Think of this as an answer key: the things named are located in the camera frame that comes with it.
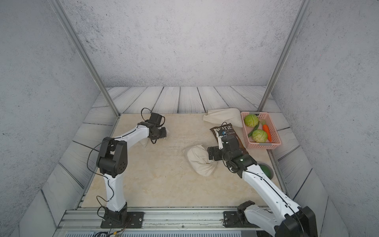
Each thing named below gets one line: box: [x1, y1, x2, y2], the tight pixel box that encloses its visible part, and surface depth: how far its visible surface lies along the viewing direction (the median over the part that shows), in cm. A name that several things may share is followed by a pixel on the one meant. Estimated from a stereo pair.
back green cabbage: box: [243, 114, 260, 128], surface depth 110 cm
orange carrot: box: [262, 124, 272, 142], surface depth 110 cm
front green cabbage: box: [251, 129, 268, 143], surface depth 101 cm
